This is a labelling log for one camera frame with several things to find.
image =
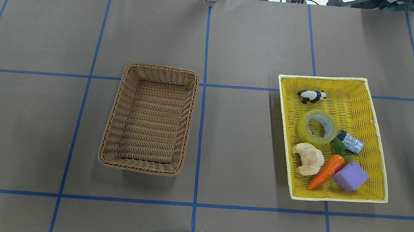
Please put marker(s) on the yellow tape roll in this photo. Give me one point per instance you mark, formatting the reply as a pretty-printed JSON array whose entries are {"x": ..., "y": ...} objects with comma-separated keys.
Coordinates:
[{"x": 317, "y": 127}]

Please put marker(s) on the brown wicker basket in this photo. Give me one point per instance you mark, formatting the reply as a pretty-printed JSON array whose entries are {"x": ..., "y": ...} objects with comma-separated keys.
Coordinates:
[{"x": 149, "y": 124}]

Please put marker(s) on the yellow woven basket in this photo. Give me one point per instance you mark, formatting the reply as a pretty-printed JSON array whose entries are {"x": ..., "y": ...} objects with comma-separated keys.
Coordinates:
[{"x": 350, "y": 103}]

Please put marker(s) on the toy panda figurine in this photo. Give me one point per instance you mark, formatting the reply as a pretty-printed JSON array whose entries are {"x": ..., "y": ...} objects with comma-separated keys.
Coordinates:
[{"x": 309, "y": 96}]

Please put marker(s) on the toy croissant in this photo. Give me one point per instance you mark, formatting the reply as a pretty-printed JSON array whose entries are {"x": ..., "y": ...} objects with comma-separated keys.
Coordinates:
[{"x": 312, "y": 159}]

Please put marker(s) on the toy carrot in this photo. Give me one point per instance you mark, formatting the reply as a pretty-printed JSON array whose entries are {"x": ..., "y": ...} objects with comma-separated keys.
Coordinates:
[{"x": 334, "y": 164}]

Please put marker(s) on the purple foam block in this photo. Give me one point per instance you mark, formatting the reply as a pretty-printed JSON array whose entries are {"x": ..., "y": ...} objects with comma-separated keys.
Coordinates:
[{"x": 350, "y": 177}]

